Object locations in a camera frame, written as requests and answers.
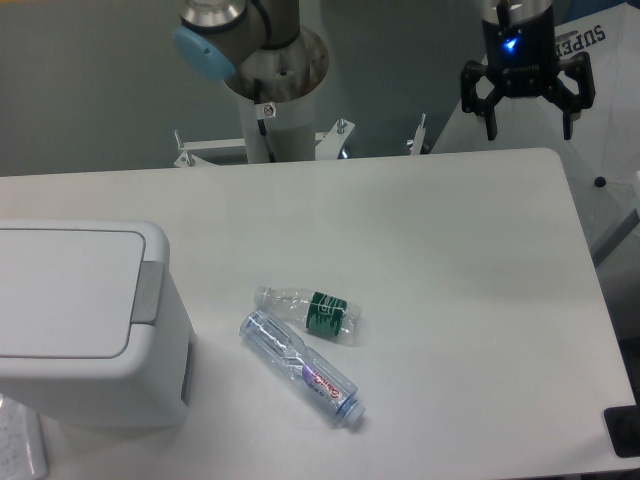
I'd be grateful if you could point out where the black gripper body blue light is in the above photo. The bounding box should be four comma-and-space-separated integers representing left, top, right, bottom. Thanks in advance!
480, 1, 563, 97

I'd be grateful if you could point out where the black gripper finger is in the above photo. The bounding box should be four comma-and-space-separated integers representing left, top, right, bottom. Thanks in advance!
543, 51, 597, 141
460, 60, 506, 140

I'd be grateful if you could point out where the white trash can body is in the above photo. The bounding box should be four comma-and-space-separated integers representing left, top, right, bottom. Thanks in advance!
1, 219, 196, 428

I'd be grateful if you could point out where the white trash can lid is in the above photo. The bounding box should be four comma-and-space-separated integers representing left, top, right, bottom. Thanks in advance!
1, 228, 146, 359

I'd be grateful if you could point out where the clear bottle green label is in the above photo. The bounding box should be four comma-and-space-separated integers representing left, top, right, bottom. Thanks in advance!
254, 286, 362, 346

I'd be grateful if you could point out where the clear bottle purple label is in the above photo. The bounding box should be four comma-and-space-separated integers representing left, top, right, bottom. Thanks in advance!
239, 310, 366, 429

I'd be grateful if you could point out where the black object table edge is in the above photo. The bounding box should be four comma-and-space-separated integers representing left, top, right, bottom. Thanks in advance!
604, 405, 639, 458

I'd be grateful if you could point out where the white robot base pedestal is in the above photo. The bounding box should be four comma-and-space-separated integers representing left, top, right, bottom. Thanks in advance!
225, 26, 329, 142

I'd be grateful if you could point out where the black cable on pedestal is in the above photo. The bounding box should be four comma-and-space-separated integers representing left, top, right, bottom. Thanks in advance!
253, 78, 277, 163

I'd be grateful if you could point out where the white metal mounting frame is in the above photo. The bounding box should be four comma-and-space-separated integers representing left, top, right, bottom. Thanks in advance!
172, 112, 428, 169

